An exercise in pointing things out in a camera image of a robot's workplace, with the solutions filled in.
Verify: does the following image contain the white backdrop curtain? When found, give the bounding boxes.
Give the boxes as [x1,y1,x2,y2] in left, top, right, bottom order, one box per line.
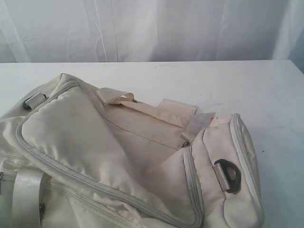
[0,0,304,63]

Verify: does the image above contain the cream fabric duffel bag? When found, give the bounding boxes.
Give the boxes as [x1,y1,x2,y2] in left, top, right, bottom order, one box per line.
[0,74,264,228]

